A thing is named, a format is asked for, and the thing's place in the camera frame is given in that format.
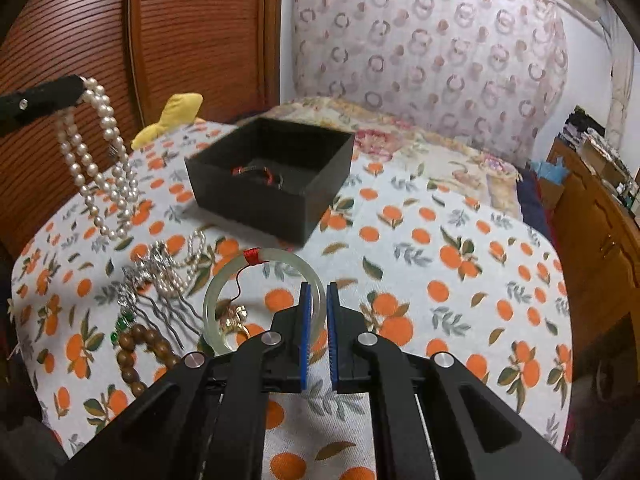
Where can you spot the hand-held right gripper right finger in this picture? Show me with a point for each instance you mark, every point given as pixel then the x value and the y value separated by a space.
pixel 333 340

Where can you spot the pale green jade bangle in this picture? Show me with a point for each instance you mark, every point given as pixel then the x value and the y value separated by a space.
pixel 212 292

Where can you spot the dark blue cloth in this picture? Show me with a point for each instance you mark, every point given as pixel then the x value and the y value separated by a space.
pixel 532 200

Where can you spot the yellow plush toy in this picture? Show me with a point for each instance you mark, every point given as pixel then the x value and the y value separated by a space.
pixel 175 110

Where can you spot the red-brown wooden wardrobe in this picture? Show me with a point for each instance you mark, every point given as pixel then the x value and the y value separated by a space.
pixel 190 35

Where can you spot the silver hair comb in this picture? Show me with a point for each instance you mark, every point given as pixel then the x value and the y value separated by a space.
pixel 150 280

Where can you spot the floral quilt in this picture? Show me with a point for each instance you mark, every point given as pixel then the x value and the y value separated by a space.
pixel 425 150

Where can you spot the orange print cloth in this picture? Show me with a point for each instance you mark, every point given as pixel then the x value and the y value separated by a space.
pixel 450 285

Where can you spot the black jewelry box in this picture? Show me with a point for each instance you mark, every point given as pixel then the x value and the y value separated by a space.
pixel 250 200

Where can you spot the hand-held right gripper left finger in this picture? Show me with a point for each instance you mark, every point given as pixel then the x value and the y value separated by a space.
pixel 306 340

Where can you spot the green bead jewelry piece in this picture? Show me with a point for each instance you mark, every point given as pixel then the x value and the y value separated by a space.
pixel 120 329

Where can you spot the small pearl strand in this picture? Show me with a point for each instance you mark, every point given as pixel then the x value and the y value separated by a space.
pixel 192 255

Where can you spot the blue bag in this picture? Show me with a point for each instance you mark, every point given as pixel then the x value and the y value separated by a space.
pixel 550 170

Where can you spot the wooden cabinet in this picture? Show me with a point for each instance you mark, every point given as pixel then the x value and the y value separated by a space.
pixel 590 240

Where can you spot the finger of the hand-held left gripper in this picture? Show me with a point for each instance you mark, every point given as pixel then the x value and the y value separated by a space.
pixel 45 97

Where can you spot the gold charm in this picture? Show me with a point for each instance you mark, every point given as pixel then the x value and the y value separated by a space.
pixel 234 317

